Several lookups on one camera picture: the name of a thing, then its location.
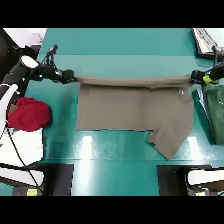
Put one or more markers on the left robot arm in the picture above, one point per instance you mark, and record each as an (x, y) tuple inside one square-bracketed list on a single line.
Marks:
[(16, 74)]

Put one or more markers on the tan garment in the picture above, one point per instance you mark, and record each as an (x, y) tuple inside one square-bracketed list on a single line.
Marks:
[(133, 106)]

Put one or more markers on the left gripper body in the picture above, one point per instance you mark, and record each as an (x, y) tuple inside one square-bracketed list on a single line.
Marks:
[(68, 76)]

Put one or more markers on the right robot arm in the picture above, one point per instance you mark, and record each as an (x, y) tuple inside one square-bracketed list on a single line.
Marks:
[(218, 72)]

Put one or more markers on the red garment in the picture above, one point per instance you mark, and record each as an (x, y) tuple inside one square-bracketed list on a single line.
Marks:
[(30, 114)]

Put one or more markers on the white garment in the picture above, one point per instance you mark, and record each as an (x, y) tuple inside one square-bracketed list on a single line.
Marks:
[(28, 146)]

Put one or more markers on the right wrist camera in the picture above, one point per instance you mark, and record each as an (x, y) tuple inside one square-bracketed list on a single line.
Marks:
[(218, 53)]

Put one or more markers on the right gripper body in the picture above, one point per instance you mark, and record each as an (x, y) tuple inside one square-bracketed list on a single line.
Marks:
[(197, 77)]

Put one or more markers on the green garment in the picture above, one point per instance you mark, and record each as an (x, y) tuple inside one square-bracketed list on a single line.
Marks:
[(216, 113)]

